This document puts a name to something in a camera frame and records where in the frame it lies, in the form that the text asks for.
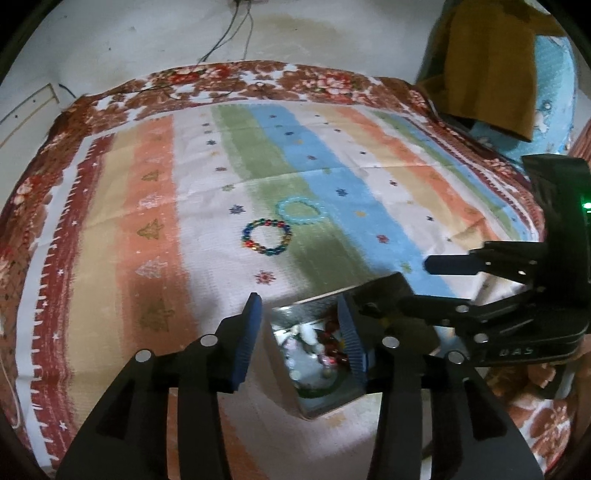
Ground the white bead bracelet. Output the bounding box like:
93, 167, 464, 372
288, 325, 325, 365

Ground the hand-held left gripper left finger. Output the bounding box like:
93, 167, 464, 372
55, 292, 264, 480

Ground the light blue printed cloth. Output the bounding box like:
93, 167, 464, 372
466, 34, 579, 163

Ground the brown hanging garment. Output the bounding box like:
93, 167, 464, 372
416, 0, 566, 141

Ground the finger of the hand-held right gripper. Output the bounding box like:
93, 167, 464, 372
423, 239, 551, 283
397, 285, 549, 343

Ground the red floral blanket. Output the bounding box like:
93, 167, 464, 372
0, 62, 591, 480

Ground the green bangle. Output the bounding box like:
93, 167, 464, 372
295, 369, 347, 400

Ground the dark red bead bracelet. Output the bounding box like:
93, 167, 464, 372
321, 318, 352, 366

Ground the black power cable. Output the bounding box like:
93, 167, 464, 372
240, 0, 254, 63
198, 0, 242, 65

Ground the light blue bead bracelet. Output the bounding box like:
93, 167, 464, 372
276, 197, 327, 226

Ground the striped colourful mat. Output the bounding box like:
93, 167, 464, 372
16, 102, 543, 480

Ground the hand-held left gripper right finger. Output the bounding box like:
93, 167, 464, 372
337, 295, 546, 480

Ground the multicoloured bead bracelet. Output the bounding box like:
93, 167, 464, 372
241, 218, 293, 256

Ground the rectangular metal tin box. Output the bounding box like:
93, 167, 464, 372
267, 272, 416, 420

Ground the white headboard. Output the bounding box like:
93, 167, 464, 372
0, 83, 61, 148

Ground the white thin cable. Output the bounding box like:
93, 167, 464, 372
0, 353, 24, 430

